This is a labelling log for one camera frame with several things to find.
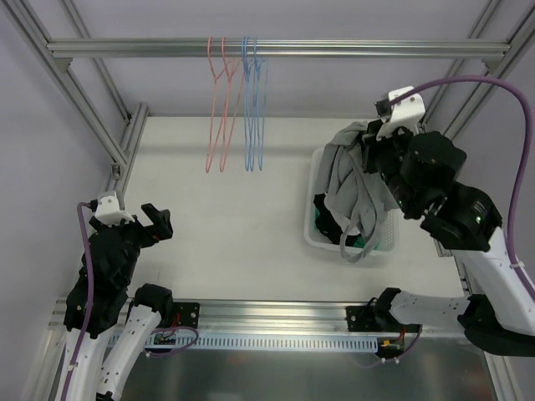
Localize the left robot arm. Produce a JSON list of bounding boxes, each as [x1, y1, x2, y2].
[[55, 197, 174, 400]]

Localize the white slotted cable duct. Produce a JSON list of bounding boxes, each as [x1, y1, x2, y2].
[[143, 330, 379, 353]]

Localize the green tank top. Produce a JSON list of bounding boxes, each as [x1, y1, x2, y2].
[[314, 209, 365, 249]]

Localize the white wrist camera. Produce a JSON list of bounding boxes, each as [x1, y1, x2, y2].
[[374, 86, 425, 141], [94, 190, 135, 226]]

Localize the grey tank top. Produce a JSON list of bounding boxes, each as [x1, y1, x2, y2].
[[314, 121, 397, 263]]

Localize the aluminium front frame rail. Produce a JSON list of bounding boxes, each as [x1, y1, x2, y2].
[[48, 294, 465, 333]]

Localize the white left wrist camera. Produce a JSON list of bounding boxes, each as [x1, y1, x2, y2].
[[94, 190, 135, 226]]

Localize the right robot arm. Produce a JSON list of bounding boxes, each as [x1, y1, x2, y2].
[[359, 119, 534, 357]]

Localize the aluminium right frame posts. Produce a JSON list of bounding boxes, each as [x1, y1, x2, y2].
[[395, 0, 535, 302]]

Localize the pink wire hanger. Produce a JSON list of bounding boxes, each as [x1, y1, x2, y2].
[[219, 37, 242, 172], [205, 37, 227, 174]]

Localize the light blue wire hanger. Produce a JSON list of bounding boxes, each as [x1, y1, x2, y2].
[[242, 37, 254, 172]]

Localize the aluminium frame posts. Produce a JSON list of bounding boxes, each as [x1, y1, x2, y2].
[[1, 1, 149, 194], [395, 0, 535, 302]]

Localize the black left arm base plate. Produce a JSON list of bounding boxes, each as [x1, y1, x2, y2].
[[170, 302, 201, 329]]

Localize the white plastic perforated basket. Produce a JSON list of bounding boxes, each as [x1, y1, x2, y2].
[[303, 147, 401, 256]]

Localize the aluminium top hanging rail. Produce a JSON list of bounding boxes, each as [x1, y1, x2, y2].
[[47, 37, 512, 60]]

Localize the aluminium left frame posts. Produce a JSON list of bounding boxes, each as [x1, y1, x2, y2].
[[1, 1, 149, 194]]

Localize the black tank top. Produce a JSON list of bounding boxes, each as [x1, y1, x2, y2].
[[313, 194, 365, 248]]

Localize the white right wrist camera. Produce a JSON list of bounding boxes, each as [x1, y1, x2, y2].
[[374, 86, 425, 141]]

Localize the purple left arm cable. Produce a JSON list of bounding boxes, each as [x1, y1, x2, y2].
[[58, 200, 200, 401]]

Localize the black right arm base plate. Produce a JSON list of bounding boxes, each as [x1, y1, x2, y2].
[[345, 305, 380, 332]]

